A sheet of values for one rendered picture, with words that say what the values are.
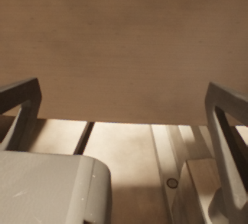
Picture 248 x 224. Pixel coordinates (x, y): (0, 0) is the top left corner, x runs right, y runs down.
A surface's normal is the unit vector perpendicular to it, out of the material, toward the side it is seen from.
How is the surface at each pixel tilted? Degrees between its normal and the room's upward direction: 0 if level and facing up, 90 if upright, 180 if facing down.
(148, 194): 0
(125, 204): 0
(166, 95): 90
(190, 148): 0
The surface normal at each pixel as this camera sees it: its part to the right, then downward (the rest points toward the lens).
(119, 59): -0.06, 0.60
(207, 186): 0.00, -0.80
